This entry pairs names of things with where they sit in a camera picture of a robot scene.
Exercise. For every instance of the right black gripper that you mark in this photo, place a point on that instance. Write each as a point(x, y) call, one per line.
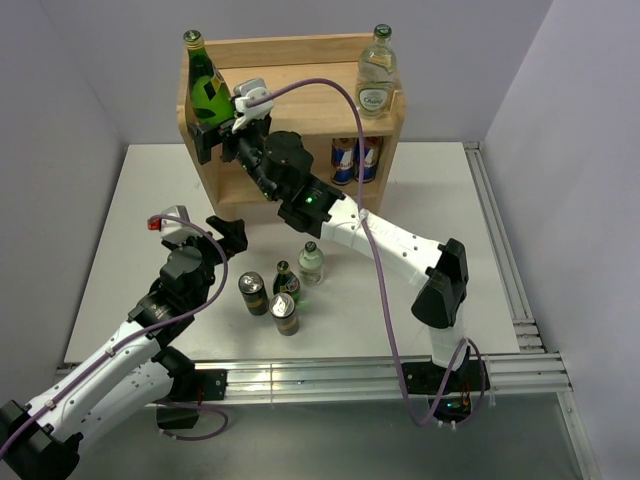
point(205, 139)

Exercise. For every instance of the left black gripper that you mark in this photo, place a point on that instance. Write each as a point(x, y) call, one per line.
point(231, 231)

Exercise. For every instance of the green bottle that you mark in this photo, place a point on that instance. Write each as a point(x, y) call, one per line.
point(285, 281)
point(210, 97)

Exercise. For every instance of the black gold can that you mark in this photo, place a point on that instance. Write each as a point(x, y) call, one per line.
point(252, 288)
point(282, 308)

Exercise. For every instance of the black gold can front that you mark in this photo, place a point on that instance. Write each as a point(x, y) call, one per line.
point(282, 308)

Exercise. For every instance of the large clear soda water bottle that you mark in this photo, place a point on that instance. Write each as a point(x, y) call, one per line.
point(377, 74)

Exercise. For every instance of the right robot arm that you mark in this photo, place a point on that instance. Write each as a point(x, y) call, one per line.
point(438, 270)

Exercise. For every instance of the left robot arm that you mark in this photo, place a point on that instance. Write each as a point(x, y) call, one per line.
point(137, 365)

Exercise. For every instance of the small clear glass bottle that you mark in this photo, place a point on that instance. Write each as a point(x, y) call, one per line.
point(311, 264)

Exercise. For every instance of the left blue energy drink can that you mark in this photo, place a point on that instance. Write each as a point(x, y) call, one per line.
point(342, 159)

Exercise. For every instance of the blue energy drink can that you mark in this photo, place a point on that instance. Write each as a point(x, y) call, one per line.
point(342, 159)
point(371, 155)

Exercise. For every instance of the right blue energy drink can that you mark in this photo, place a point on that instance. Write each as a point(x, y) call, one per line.
point(371, 155)

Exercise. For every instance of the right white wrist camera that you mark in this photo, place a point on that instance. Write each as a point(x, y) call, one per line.
point(251, 102)

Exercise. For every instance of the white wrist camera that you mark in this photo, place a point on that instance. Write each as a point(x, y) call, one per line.
point(174, 225)
point(251, 102)

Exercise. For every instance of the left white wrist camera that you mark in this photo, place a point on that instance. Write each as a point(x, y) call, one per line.
point(174, 225)

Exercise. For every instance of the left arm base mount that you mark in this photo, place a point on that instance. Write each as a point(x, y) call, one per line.
point(188, 398)

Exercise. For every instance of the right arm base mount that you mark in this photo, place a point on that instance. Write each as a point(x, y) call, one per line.
point(464, 390)

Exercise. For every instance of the aluminium frame rail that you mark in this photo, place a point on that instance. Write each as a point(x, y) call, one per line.
point(325, 403)

